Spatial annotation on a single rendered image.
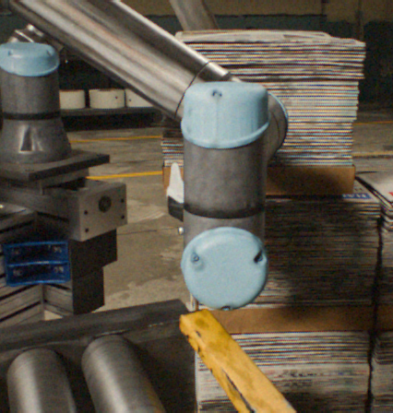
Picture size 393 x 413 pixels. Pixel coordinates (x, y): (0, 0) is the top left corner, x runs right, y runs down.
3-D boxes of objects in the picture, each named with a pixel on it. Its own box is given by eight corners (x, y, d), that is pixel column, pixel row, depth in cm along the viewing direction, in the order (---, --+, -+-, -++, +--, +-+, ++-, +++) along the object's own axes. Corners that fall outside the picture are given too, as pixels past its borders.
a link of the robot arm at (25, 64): (5, 114, 115) (-2, 42, 112) (-4, 107, 127) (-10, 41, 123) (67, 112, 120) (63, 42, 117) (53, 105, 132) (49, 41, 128)
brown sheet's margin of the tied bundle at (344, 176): (170, 171, 104) (169, 147, 102) (333, 171, 103) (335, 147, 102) (161, 194, 88) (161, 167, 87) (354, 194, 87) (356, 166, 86)
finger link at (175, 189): (172, 155, 83) (203, 167, 75) (172, 194, 85) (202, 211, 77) (152, 157, 81) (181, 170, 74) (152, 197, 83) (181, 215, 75)
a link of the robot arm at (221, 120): (204, 77, 58) (203, 184, 61) (169, 87, 48) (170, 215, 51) (283, 79, 56) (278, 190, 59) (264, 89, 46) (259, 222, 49)
